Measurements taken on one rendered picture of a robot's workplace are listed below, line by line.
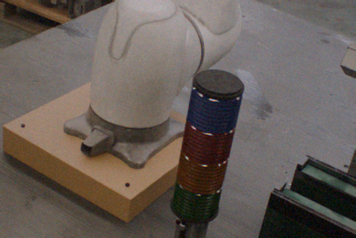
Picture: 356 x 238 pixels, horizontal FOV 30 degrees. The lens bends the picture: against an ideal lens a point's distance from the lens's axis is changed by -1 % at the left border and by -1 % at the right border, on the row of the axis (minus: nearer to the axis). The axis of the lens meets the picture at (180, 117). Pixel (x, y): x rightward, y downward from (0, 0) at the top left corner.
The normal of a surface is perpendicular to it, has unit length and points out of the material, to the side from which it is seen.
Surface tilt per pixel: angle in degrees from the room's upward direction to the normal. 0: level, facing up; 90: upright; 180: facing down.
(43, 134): 2
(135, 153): 14
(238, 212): 0
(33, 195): 0
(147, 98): 90
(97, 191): 90
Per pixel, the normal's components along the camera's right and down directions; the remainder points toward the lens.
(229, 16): 0.84, 0.29
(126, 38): -0.32, 0.11
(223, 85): 0.14, -0.83
